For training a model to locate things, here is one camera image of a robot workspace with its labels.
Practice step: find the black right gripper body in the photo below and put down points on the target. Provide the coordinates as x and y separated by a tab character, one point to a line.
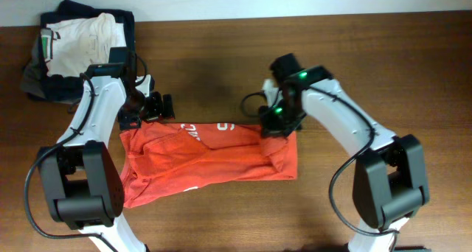
285	116

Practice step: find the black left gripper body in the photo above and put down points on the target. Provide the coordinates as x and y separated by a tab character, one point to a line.
141	107

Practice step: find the red orange printed t-shirt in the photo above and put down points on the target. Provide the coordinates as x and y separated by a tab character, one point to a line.
167	159

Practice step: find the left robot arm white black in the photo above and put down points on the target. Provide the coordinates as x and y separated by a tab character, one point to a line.
80	181

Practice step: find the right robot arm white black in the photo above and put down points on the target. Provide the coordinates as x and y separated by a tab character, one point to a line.
390	182

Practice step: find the navy folded garment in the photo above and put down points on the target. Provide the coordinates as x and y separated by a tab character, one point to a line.
68	10

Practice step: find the white folded t-shirt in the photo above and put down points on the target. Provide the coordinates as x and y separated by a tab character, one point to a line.
71	46

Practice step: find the grey folded garment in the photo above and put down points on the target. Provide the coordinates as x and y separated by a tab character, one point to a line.
39	86

